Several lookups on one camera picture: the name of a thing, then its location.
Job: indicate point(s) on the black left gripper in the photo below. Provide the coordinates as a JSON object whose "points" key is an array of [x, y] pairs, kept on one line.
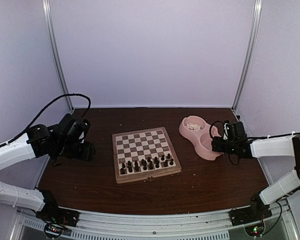
{"points": [[87, 154]]}

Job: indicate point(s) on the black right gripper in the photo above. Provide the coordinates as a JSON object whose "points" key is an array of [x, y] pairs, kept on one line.
{"points": [[216, 144]]}

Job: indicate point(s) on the dark knight chess piece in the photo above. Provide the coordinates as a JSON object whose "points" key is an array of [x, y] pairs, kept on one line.
{"points": [[166, 163], [157, 164]]}

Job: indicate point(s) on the dark bishop chess piece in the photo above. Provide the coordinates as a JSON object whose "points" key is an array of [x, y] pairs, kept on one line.
{"points": [[137, 168]]}

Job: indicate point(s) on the dark king chess piece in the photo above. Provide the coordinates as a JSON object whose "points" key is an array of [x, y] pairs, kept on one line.
{"points": [[145, 166]]}

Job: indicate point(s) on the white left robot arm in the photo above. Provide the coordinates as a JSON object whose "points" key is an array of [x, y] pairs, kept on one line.
{"points": [[35, 142]]}

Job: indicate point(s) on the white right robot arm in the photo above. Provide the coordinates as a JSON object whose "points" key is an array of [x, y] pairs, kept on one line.
{"points": [[276, 147]]}

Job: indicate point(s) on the white chess pieces pile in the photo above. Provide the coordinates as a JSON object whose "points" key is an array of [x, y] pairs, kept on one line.
{"points": [[193, 127]]}

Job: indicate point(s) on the wooden chess board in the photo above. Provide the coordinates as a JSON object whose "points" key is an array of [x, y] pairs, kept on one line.
{"points": [[137, 145]]}

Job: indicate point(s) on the pink double bowl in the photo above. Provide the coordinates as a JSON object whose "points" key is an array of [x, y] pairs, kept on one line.
{"points": [[201, 140]]}

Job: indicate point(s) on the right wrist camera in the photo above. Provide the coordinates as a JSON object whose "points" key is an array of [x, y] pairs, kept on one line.
{"points": [[226, 130]]}

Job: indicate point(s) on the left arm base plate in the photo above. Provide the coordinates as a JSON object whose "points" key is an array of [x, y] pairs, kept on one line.
{"points": [[61, 216]]}

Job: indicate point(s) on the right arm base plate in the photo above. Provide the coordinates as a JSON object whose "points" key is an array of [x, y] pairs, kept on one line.
{"points": [[246, 215]]}

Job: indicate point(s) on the front aluminium rail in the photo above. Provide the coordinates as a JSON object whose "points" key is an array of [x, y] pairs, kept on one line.
{"points": [[213, 225]]}

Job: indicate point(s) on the right aluminium frame post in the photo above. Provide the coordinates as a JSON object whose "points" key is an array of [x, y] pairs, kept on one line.
{"points": [[254, 30]]}

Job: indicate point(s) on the aluminium frame post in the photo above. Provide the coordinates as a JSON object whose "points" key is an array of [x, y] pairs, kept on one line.
{"points": [[53, 44], [254, 30]]}

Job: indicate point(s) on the left aluminium frame post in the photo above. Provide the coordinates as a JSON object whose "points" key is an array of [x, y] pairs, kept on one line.
{"points": [[53, 44]]}

